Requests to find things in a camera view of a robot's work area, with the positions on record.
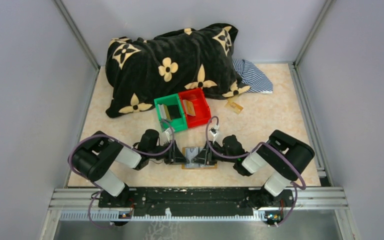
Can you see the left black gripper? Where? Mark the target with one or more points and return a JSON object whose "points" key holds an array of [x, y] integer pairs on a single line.
{"points": [[172, 155]]}

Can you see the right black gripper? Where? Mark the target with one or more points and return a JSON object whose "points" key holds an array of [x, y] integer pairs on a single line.
{"points": [[209, 155]]}

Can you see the tan leather card holder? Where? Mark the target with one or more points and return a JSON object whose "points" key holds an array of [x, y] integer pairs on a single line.
{"points": [[195, 159]]}

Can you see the red plastic bin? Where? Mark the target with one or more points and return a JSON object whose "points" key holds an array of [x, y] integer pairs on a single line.
{"points": [[202, 109]]}

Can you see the translucent yellow card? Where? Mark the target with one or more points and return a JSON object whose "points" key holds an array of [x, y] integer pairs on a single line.
{"points": [[234, 107]]}

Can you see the green plastic bin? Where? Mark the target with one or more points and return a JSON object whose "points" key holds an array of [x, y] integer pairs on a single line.
{"points": [[178, 124]]}

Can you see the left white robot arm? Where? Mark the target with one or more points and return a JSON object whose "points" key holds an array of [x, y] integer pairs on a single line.
{"points": [[93, 157]]}

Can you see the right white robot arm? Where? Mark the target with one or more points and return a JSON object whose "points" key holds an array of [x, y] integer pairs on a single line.
{"points": [[287, 155]]}

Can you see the cards in green bin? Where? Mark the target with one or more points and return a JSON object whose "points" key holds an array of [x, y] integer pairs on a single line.
{"points": [[169, 112]]}

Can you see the gold card in red bin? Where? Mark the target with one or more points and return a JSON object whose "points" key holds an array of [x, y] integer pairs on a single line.
{"points": [[189, 107]]}

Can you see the blue striped cloth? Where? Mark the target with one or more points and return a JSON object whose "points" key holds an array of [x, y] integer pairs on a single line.
{"points": [[253, 77]]}

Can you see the black floral plush blanket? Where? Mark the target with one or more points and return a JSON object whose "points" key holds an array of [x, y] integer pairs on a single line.
{"points": [[143, 70]]}

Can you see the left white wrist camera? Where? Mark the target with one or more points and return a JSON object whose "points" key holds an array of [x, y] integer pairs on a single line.
{"points": [[168, 135]]}

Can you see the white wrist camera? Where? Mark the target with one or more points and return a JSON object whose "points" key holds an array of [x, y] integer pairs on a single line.
{"points": [[168, 135], [214, 132]]}

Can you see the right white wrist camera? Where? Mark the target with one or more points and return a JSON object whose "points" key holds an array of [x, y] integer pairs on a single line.
{"points": [[214, 132]]}

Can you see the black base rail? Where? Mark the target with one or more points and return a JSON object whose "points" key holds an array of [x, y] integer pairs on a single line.
{"points": [[195, 201]]}

